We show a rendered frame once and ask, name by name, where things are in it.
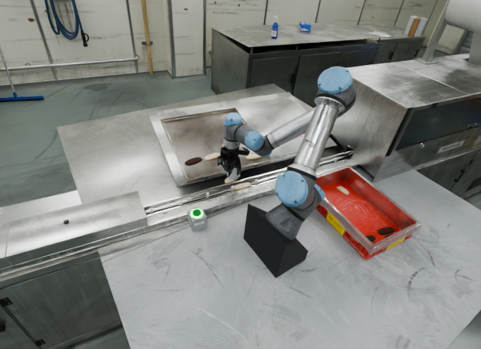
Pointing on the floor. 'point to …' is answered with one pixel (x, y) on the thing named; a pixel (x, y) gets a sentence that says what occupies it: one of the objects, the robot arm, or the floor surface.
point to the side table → (307, 282)
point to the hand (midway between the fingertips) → (232, 176)
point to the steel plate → (142, 162)
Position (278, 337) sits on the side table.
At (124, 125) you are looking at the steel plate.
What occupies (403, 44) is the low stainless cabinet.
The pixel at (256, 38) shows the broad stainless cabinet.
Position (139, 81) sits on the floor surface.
